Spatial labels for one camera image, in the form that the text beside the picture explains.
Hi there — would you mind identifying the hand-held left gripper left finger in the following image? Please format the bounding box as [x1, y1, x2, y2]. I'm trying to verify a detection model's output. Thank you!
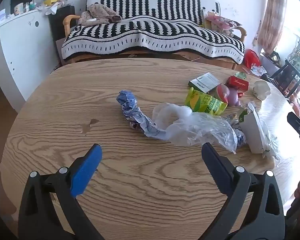
[18, 144, 105, 240]

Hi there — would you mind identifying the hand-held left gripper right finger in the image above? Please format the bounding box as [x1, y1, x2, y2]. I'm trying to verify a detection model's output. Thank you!
[199, 142, 285, 240]

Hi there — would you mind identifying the red pink packet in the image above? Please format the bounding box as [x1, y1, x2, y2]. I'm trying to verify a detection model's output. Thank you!
[210, 84, 229, 104]

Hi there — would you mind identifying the crumpled white tissue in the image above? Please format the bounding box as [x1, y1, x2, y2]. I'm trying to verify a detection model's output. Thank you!
[253, 80, 272, 101]

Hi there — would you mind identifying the pink plush pillow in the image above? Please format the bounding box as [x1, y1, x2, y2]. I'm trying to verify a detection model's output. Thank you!
[202, 9, 242, 37]

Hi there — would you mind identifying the white paper carton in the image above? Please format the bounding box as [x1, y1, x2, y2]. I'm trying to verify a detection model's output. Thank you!
[236, 102, 268, 154]

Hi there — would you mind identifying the green yellow drink carton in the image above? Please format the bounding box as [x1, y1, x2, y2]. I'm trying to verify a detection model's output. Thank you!
[185, 87, 228, 116]

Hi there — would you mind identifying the purple packet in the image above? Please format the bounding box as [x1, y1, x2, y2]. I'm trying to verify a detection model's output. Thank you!
[226, 87, 244, 107]

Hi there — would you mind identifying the clear plastic wrap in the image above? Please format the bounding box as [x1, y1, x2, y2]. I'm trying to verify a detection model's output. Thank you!
[261, 120, 280, 165]

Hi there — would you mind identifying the clear plastic bag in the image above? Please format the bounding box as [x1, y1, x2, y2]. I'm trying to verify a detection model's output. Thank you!
[152, 102, 238, 154]

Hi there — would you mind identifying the white cabinet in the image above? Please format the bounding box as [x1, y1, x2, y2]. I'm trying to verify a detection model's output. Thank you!
[0, 9, 63, 110]

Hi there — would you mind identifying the black cabinet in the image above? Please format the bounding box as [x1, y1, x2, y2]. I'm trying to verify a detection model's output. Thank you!
[48, 5, 77, 63]

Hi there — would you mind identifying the pink patterned clothing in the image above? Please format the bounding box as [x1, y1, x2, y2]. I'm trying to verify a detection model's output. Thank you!
[77, 3, 122, 27]

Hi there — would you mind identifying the blue paper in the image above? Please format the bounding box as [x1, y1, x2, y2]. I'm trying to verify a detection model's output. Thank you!
[116, 90, 170, 138]

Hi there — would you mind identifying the black chair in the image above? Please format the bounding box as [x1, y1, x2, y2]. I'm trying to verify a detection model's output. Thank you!
[267, 59, 300, 98]

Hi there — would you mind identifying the white folded paper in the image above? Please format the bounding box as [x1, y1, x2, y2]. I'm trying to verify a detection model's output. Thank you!
[44, 4, 59, 15]

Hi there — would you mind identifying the wooden chair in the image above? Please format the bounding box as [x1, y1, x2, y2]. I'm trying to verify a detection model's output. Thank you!
[0, 161, 17, 215]

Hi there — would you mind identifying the red bag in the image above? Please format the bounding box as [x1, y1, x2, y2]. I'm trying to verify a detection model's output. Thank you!
[243, 49, 261, 68]

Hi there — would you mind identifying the patterned curtain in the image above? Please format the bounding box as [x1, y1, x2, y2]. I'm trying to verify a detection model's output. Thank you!
[259, 0, 288, 53]

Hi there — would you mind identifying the white green box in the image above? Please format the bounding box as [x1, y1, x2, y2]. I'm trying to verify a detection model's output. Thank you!
[188, 72, 221, 93]

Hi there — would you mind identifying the red box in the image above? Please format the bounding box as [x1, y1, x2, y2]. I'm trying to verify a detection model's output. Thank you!
[226, 76, 249, 92]

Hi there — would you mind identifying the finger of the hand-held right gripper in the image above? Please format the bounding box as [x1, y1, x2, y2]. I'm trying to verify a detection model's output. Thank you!
[287, 112, 300, 153]

